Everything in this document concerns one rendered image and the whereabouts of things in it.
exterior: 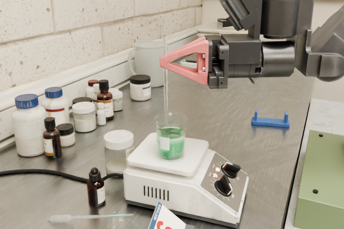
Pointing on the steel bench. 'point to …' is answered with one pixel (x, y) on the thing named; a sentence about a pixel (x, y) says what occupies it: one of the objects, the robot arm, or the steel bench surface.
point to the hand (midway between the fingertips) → (165, 61)
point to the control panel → (237, 195)
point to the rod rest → (271, 121)
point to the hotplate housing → (179, 193)
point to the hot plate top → (187, 166)
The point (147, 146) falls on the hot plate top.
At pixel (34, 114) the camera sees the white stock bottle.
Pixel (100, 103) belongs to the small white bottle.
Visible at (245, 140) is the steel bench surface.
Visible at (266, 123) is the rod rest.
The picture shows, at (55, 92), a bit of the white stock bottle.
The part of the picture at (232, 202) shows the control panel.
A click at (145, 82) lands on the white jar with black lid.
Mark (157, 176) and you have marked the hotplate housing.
